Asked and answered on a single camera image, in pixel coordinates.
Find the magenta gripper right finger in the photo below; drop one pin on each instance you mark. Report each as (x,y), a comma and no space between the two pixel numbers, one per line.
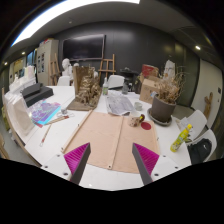
(146,161)

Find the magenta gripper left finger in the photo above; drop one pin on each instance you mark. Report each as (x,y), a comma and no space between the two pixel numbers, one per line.
(76,161)

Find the dark red round coaster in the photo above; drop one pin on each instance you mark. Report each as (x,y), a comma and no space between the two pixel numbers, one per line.
(145,126)

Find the long wooden stick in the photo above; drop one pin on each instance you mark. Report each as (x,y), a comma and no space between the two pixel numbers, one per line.
(64,148)

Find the beige canvas mat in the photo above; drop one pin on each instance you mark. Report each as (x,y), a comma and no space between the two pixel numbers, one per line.
(111,140)

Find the yellow drink bottle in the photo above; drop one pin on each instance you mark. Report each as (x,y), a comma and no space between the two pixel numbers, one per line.
(180,139)

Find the small grey jar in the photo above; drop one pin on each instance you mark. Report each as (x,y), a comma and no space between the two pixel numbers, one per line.
(63,111)

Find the grey plant pot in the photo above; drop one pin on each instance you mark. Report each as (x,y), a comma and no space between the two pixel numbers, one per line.
(160,110)

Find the black backpack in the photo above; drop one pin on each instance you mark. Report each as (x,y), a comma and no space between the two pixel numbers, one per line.
(200,151)

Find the small white cup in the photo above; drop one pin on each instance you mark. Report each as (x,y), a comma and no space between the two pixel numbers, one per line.
(138,106)

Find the colourful painted sheet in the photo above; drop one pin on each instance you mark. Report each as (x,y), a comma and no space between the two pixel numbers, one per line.
(42,112)

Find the newspaper sheet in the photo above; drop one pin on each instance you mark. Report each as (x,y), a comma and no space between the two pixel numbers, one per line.
(118,104)

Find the white chair right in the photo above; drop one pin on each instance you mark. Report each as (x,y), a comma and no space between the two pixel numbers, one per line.
(198,121)

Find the white chair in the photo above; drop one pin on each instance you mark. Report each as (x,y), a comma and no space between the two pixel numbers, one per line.
(198,121)
(115,81)

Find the brown wooden sculpture model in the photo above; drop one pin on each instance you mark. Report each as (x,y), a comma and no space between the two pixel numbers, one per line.
(87,89)

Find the cardboard box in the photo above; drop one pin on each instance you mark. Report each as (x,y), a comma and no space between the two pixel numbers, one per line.
(150,87)

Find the dried plant branches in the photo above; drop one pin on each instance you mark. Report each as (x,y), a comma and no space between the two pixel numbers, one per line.
(170,85)

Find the clear bottle green label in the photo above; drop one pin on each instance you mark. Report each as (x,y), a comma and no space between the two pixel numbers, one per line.
(105,87)

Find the black flat box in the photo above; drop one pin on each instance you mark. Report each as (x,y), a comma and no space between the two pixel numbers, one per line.
(35,93)

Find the white plaster bust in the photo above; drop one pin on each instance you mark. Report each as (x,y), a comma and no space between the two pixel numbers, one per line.
(67,68)

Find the white chair far side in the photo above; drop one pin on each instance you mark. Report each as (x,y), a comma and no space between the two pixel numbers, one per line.
(115,81)

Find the wooden easel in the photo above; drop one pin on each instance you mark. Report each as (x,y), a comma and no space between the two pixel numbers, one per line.
(107,66)

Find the white cabinet with posters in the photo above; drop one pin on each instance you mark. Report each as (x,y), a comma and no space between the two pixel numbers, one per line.
(45,54)

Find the paintbrush wooden handle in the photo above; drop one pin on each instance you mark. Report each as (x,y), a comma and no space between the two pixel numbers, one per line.
(45,135)

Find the black wall screen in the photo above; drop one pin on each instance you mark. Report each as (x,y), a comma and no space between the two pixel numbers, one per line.
(89,47)

